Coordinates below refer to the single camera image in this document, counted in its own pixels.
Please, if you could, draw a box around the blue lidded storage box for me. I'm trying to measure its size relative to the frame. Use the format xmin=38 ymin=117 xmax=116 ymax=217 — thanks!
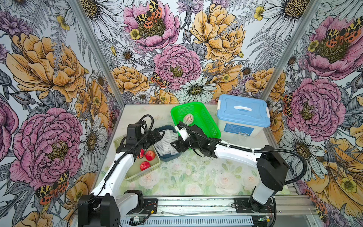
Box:
xmin=216 ymin=95 xmax=270 ymax=137

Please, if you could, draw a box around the aluminium front rail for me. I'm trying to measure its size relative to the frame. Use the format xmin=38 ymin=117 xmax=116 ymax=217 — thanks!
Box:
xmin=119 ymin=195 xmax=323 ymax=227

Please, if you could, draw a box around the bright green plastic basket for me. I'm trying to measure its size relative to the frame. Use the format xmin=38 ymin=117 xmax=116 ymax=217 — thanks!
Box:
xmin=171 ymin=102 xmax=221 ymax=139

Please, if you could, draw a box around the bare red apple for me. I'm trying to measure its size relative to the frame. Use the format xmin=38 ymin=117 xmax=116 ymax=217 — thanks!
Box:
xmin=138 ymin=149 xmax=145 ymax=159
xmin=145 ymin=150 xmax=156 ymax=161
xmin=140 ymin=161 xmax=151 ymax=171

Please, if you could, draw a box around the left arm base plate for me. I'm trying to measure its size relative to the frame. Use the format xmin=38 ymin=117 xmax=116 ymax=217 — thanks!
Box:
xmin=127 ymin=198 xmax=158 ymax=215

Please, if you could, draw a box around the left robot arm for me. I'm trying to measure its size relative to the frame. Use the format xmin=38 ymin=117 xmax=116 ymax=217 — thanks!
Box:
xmin=75 ymin=114 xmax=164 ymax=227

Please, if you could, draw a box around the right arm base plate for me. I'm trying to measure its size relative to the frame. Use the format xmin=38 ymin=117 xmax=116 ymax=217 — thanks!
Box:
xmin=231 ymin=197 xmax=275 ymax=214

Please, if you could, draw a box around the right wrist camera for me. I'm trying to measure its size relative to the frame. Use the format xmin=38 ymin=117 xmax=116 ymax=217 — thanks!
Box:
xmin=175 ymin=125 xmax=190 ymax=141

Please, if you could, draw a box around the dark teal plastic tub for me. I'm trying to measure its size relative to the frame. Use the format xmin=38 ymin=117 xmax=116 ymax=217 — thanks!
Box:
xmin=158 ymin=125 xmax=181 ymax=162

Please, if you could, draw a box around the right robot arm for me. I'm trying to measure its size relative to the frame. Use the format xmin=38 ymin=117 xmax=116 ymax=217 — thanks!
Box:
xmin=171 ymin=122 xmax=308 ymax=213

